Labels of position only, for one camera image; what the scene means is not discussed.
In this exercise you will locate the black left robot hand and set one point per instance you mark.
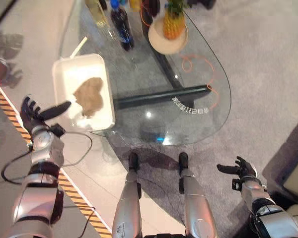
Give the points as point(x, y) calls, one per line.
point(31, 115)

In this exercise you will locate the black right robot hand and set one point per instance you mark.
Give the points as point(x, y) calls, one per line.
point(243, 167)

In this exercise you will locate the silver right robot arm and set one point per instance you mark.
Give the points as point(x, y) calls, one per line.
point(265, 205)

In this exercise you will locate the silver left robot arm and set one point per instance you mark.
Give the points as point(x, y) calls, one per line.
point(37, 181)

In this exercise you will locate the white rectangular plastic basket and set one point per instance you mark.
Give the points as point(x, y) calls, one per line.
point(82, 91)

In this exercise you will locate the brown cloth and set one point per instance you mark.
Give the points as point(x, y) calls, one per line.
point(90, 96)

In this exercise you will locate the yellow black hazard tape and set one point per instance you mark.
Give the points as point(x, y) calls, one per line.
point(52, 171)

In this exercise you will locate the white stick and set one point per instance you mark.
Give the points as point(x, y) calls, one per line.
point(78, 47)

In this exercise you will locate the black table base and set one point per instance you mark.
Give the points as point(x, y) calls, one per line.
point(161, 81)

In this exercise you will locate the silver left robot leg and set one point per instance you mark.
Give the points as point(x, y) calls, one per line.
point(127, 205)

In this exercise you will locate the clear yellowish bottle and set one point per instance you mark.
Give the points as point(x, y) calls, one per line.
point(98, 12)

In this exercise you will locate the dark cola bottle blue label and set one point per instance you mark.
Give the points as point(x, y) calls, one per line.
point(122, 26)

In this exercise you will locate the round beige plate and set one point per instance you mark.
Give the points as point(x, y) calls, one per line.
point(168, 37)

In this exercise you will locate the pineapple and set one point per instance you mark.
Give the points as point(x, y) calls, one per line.
point(174, 21)

